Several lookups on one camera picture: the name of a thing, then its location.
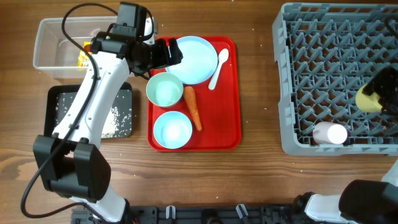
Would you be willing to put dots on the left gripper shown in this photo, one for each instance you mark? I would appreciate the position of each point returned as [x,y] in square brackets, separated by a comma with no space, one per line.
[163,60]

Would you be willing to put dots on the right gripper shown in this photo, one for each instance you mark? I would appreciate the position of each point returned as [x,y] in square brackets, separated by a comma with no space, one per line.
[379,84]

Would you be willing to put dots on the yellow plastic cup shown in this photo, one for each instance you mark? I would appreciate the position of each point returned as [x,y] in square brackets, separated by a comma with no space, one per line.
[366,103]

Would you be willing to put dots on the green bowl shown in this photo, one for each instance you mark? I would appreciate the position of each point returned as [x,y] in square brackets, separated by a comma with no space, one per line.
[164,89]

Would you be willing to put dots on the orange carrot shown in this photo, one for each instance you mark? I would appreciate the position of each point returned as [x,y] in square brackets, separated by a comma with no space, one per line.
[190,99]

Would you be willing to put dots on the light blue bowl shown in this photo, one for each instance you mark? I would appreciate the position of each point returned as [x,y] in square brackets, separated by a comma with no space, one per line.
[172,130]

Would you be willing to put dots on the pink plastic cup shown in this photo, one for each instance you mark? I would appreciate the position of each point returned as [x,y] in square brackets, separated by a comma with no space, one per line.
[329,133]

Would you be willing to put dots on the yellow foil wrapper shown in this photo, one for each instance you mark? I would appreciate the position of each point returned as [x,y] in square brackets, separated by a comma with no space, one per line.
[83,60]

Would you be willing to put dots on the white rice pile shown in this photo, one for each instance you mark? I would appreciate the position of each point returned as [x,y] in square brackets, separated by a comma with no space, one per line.
[118,123]

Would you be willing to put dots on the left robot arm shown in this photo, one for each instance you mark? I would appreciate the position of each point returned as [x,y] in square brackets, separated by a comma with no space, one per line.
[69,161]

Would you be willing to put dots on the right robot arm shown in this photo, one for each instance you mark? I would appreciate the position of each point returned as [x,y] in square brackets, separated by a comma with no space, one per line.
[362,201]

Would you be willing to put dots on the grey dishwasher rack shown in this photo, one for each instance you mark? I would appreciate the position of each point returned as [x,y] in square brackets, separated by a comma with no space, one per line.
[325,53]

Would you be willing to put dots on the black waste tray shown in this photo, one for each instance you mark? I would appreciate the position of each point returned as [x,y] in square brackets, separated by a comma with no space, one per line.
[50,110]

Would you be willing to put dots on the clear plastic waste bin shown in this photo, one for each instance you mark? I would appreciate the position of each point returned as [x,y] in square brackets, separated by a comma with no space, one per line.
[55,55]

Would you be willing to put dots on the large light blue plate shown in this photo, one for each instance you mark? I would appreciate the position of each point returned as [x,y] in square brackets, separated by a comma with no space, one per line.
[199,61]

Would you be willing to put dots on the white plastic spoon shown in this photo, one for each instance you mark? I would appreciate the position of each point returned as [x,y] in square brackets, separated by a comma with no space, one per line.
[222,58]

